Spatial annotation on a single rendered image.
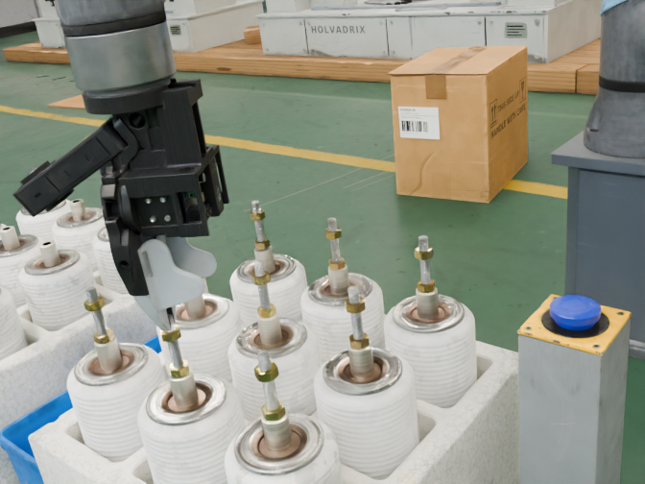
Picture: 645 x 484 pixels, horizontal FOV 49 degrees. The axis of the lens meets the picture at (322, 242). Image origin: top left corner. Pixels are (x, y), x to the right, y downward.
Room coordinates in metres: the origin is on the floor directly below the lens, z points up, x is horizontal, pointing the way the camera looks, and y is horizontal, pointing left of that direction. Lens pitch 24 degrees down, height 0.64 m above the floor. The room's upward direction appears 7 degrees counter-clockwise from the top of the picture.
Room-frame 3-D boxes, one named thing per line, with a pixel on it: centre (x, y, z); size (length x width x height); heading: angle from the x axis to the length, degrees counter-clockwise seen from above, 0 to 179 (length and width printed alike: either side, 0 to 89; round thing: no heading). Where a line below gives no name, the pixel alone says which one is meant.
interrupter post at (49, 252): (0.92, 0.38, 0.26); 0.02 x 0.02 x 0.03
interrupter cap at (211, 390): (0.56, 0.14, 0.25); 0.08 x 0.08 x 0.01
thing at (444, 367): (0.65, -0.10, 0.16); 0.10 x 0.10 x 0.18
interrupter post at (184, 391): (0.56, 0.14, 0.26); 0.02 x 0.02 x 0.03
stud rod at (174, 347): (0.56, 0.14, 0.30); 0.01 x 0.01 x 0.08
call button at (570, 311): (0.51, -0.20, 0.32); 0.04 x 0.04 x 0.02
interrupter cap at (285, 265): (0.81, 0.07, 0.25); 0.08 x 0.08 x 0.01
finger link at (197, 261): (0.57, 0.12, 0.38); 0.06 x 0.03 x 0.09; 80
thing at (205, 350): (0.72, 0.15, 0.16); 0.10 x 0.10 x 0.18
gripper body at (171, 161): (0.55, 0.12, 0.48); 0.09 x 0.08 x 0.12; 80
